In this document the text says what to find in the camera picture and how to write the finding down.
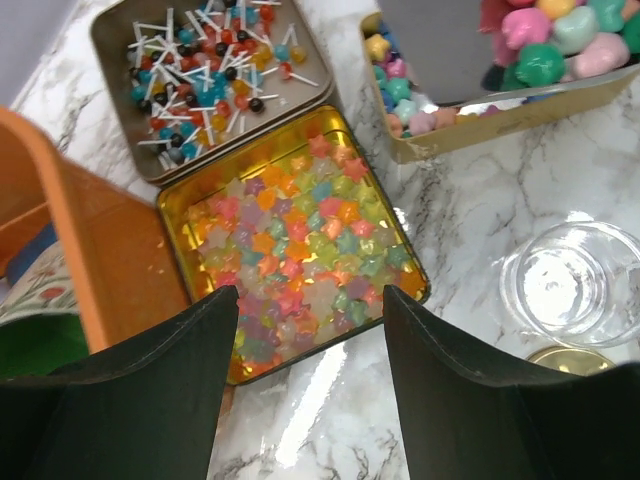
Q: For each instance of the gold jar lid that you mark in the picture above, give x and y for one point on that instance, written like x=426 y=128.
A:
x=575 y=361

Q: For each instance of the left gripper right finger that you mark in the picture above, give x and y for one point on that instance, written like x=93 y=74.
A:
x=471 y=411

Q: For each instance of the steel scoop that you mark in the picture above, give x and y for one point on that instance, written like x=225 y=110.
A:
x=440 y=39

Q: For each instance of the gold tin of translucent candies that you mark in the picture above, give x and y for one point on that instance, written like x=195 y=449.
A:
x=299 y=224

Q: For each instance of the orange plastic bin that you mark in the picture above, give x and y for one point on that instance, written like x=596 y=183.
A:
x=122 y=268

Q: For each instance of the tin of lollipops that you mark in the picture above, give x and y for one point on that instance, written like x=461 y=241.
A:
x=191 y=81

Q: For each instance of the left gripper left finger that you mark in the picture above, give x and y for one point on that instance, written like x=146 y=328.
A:
x=145 y=408

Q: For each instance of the floral patterned cup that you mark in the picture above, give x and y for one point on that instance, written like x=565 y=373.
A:
x=45 y=288

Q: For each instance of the gold tin of pastel candies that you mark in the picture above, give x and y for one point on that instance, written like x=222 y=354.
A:
x=559 y=58

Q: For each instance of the green bowl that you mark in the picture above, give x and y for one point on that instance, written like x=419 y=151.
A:
x=40 y=344

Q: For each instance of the clear glass jar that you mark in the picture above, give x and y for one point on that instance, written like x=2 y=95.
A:
x=577 y=283

